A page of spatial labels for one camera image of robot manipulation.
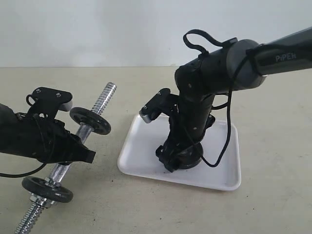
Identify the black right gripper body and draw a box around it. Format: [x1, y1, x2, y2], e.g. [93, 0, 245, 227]
[159, 95, 216, 161]

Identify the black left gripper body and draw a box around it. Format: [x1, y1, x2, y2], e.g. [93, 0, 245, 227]
[0, 113, 78, 164]

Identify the black weight plate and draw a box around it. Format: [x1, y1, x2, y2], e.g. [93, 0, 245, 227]
[177, 143, 203, 169]
[21, 176, 73, 203]
[69, 107, 111, 135]

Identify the chrome threaded dumbbell bar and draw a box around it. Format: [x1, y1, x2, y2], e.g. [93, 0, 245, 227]
[14, 82, 117, 234]

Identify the chrome star collar nut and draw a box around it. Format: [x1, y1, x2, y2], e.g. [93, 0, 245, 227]
[30, 193, 55, 209]

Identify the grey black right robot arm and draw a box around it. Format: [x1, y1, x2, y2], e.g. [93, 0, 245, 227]
[156, 28, 312, 172]

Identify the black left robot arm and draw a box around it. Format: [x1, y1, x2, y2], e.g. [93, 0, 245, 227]
[0, 104, 96, 164]

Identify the white rectangular plastic tray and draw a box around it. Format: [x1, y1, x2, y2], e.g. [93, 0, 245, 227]
[117, 113, 242, 192]

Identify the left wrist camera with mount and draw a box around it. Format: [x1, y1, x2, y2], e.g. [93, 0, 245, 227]
[26, 87, 73, 119]

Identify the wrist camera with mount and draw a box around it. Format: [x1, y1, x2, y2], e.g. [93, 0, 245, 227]
[26, 87, 73, 119]
[139, 88, 179, 123]

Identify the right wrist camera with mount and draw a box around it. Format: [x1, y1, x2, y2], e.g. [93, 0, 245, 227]
[139, 88, 179, 123]

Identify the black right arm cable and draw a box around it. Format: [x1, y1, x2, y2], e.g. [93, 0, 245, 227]
[183, 29, 266, 168]

